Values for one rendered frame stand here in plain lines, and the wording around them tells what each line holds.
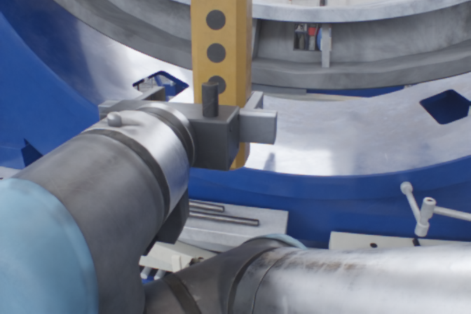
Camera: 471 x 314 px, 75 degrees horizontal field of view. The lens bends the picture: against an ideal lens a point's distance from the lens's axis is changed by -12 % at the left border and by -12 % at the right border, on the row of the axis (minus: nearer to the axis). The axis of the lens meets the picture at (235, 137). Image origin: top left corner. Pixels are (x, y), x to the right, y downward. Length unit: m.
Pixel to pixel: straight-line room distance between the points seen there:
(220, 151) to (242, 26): 0.23
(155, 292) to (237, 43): 0.34
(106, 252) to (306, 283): 0.11
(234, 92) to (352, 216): 0.69
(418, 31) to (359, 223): 0.59
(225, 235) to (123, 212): 0.75
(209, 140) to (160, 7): 0.87
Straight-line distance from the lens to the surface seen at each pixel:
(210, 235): 0.95
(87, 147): 0.22
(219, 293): 0.27
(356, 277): 0.18
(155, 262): 1.12
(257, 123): 0.35
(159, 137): 0.25
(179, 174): 0.25
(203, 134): 0.31
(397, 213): 1.11
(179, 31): 1.12
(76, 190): 0.18
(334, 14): 0.86
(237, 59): 0.49
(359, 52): 1.05
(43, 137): 1.35
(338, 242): 1.01
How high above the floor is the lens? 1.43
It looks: 22 degrees down
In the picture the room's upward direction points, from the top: straight up
